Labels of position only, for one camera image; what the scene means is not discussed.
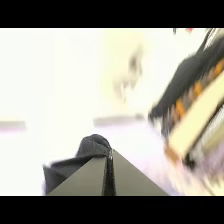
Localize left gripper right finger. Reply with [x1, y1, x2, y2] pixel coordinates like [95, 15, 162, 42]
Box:
[109, 149, 169, 197]

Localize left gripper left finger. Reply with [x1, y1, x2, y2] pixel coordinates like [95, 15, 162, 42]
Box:
[47, 155, 109, 197]

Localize black garment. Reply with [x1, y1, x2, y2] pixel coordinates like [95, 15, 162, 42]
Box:
[42, 133, 113, 196]

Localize heap of clothes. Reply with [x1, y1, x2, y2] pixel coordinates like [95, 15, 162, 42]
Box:
[147, 28, 224, 196]

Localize beige garment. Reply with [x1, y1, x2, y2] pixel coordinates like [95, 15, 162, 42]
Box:
[165, 70, 224, 160]

